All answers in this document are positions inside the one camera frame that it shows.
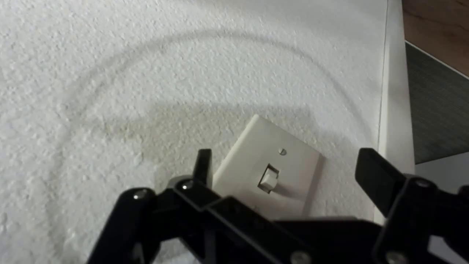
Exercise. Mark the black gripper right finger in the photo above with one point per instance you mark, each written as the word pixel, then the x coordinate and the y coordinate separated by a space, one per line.
pixel 420 220

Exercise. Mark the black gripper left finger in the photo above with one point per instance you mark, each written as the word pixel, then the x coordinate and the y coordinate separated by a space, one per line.
pixel 166 229

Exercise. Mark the beige switch toggle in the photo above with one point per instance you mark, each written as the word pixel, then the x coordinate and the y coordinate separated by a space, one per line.
pixel 269 179

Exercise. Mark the beige light switch plate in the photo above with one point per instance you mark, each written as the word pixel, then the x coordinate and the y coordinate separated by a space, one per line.
pixel 288 188

